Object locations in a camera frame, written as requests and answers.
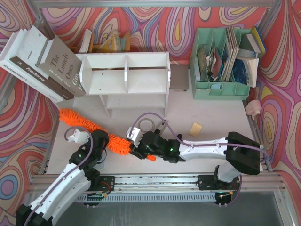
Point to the orange microfiber duster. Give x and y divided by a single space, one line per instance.
116 144

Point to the yellow grey calculator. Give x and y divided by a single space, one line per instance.
100 165

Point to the small books behind shelf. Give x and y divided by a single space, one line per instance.
113 44

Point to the pink piggy figurine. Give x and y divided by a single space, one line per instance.
253 108

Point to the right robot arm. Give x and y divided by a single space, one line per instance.
241 154

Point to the yellow sticky note pad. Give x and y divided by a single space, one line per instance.
195 129

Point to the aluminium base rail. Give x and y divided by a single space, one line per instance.
188 183

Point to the white wooden bookshelf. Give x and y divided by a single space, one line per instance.
132 80

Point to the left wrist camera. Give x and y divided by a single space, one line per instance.
79 137

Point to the black grey stapler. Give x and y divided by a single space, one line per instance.
161 127

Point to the large grey white book stack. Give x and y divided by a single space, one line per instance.
48 66

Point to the mint green desk organizer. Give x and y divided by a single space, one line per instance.
212 60

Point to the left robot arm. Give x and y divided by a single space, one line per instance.
78 176

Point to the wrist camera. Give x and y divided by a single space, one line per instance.
134 135
79 137

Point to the clear tape roll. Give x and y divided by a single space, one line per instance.
146 124

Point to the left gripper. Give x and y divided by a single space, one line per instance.
103 138

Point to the grey notebook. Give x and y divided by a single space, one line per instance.
179 79

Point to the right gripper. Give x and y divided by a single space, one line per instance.
138 148

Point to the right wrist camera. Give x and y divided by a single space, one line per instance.
134 135

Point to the white books beside organizer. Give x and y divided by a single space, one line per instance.
251 51

